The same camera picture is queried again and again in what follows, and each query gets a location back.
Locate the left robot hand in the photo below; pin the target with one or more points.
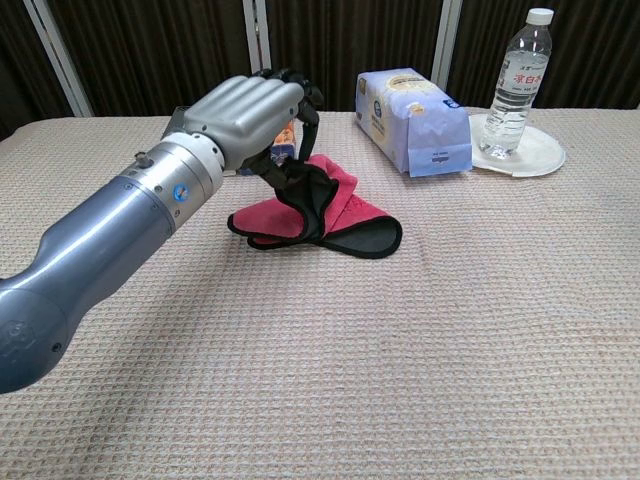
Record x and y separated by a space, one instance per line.
245 112

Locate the orange snack box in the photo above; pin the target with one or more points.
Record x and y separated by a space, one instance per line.
286 145

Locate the beige woven tablecloth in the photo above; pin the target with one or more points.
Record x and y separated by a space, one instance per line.
400 350

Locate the clear plastic water bottle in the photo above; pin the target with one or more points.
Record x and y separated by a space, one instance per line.
515 95

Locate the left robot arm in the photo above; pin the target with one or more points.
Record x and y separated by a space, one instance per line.
110 225

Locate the silver partition post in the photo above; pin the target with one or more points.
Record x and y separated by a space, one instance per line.
57 55
447 45
256 35

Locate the white round plate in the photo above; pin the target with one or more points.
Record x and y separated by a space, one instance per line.
540 155

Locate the pink and black cloth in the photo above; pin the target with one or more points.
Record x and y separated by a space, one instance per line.
350 215

